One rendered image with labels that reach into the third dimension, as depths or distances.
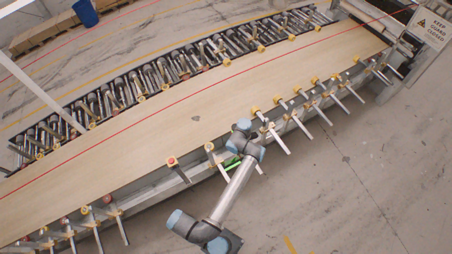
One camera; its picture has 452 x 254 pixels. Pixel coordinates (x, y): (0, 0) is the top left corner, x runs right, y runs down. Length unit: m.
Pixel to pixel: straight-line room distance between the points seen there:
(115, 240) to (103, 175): 1.12
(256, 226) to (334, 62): 2.09
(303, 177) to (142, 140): 1.89
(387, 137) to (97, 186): 3.70
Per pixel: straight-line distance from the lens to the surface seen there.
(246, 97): 2.01
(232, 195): 1.10
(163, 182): 2.05
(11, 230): 2.73
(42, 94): 2.08
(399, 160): 3.49
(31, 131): 3.25
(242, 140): 1.24
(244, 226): 2.48
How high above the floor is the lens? 2.48
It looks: 59 degrees down
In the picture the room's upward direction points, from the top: 8 degrees counter-clockwise
